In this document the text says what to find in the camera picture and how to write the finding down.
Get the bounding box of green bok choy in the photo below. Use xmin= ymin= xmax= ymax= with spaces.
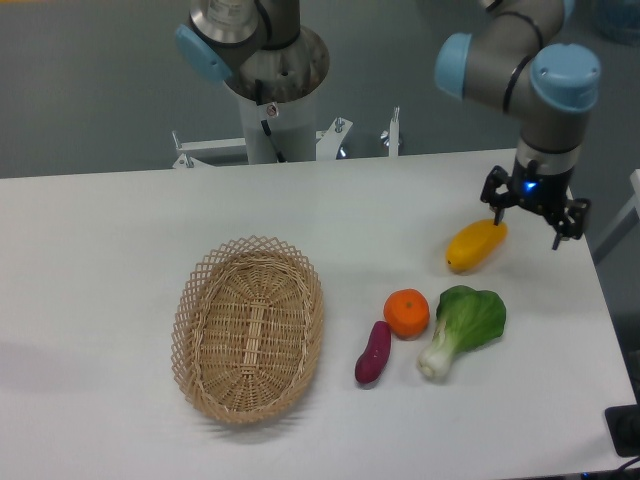
xmin=417 ymin=285 xmax=507 ymax=380

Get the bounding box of orange tangerine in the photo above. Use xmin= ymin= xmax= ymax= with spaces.
xmin=383 ymin=289 xmax=430 ymax=339

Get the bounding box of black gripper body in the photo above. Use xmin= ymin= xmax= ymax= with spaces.
xmin=507 ymin=160 xmax=573 ymax=220

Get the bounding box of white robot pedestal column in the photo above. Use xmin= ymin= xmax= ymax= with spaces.
xmin=236 ymin=94 xmax=317 ymax=164

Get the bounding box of purple sweet potato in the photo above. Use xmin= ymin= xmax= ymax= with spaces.
xmin=354 ymin=321 xmax=391 ymax=385

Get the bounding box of woven wicker basket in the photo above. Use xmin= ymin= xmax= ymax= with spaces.
xmin=171 ymin=236 xmax=324 ymax=425

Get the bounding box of black device at table edge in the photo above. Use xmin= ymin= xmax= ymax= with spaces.
xmin=604 ymin=404 xmax=639 ymax=458

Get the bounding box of white frame at right edge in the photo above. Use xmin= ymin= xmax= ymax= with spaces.
xmin=592 ymin=169 xmax=639 ymax=265

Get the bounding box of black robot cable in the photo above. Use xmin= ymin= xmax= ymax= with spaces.
xmin=254 ymin=78 xmax=287 ymax=164

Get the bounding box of yellow mango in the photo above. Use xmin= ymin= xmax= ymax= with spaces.
xmin=445 ymin=219 xmax=508 ymax=273

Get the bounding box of white metal base frame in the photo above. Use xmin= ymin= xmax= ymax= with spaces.
xmin=172 ymin=106 xmax=403 ymax=169

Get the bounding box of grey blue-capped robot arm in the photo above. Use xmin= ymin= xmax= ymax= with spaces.
xmin=174 ymin=1 xmax=601 ymax=241

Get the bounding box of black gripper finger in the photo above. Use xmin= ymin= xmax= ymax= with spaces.
xmin=551 ymin=198 xmax=591 ymax=250
xmin=480 ymin=165 xmax=513 ymax=226

